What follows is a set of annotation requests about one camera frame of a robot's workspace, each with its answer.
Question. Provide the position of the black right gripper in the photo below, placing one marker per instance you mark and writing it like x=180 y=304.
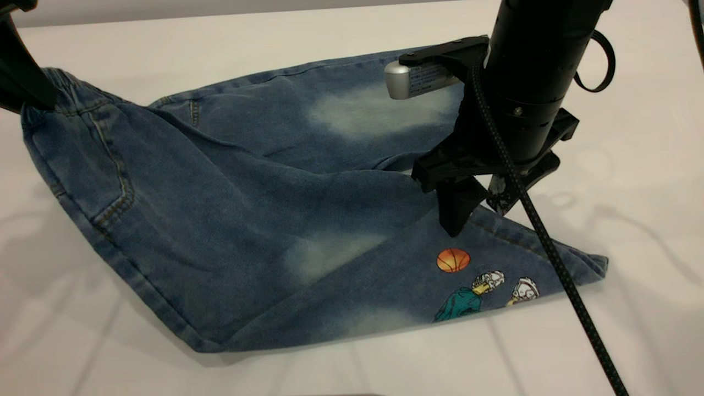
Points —
x=506 y=143

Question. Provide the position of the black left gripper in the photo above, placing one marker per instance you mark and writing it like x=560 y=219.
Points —
x=14 y=5

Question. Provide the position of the blue denim kids jeans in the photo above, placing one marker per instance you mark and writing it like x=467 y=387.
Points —
x=220 y=220

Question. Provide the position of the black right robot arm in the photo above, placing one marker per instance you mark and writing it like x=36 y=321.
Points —
x=544 y=44

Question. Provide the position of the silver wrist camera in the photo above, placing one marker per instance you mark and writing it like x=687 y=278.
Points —
x=401 y=82

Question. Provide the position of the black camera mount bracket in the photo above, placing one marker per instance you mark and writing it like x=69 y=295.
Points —
x=451 y=52

